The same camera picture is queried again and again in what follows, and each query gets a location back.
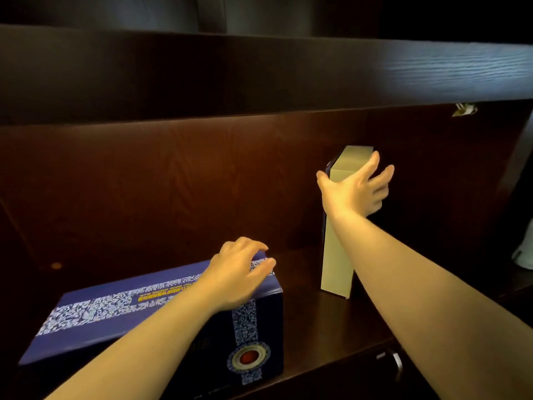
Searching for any white plastic object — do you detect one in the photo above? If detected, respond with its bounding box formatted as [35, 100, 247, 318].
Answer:
[511, 218, 533, 271]

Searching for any dark wooden cabinet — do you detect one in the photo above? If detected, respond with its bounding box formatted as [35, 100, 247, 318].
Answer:
[0, 0, 533, 400]

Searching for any white and blue tea box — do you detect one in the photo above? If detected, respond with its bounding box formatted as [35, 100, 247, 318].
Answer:
[319, 145, 375, 299]

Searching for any person's right forearm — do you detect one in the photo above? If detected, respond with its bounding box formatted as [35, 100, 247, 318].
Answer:
[329, 212, 533, 400]

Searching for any person's right hand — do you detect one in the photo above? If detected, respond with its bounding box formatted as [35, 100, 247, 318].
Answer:
[315, 150, 395, 223]

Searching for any person's left forearm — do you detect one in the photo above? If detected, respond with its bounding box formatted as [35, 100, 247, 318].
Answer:
[43, 281, 219, 400]

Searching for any blue patterned gift box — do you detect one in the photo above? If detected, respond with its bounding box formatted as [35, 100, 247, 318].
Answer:
[18, 250, 285, 398]

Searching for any person's left hand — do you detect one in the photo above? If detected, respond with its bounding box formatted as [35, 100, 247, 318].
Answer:
[199, 236, 277, 314]

